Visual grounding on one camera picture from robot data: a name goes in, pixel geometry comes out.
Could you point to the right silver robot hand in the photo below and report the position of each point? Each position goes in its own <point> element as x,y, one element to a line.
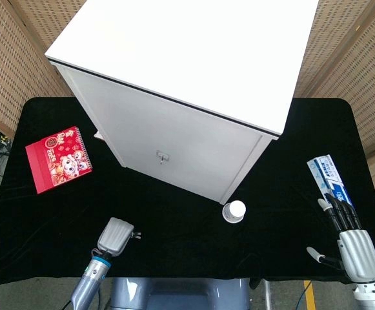
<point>358,255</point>

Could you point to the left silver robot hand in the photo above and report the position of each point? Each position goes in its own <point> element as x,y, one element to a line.
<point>114,237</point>

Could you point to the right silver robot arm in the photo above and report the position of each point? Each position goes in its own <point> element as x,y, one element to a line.
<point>369,297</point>

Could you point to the white metal cabinet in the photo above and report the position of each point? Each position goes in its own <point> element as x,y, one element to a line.
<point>187,80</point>

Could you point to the black velvet tablecloth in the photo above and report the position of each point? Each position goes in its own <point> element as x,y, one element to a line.
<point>174,232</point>

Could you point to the blue white toothpaste box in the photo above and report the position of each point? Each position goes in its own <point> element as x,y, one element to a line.
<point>329,176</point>

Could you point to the grey blue robot torso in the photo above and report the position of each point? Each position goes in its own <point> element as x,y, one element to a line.
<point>177,294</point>

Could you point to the red spiral desk calendar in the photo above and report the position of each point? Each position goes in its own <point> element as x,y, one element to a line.
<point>61,159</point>

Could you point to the white table leg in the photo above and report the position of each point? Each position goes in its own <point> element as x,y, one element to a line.
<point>267,294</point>

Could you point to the white paper cup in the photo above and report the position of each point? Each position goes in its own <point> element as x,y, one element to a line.
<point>234,211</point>

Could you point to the perforated wooden screen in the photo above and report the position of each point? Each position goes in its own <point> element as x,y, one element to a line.
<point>9,64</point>
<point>355,58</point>

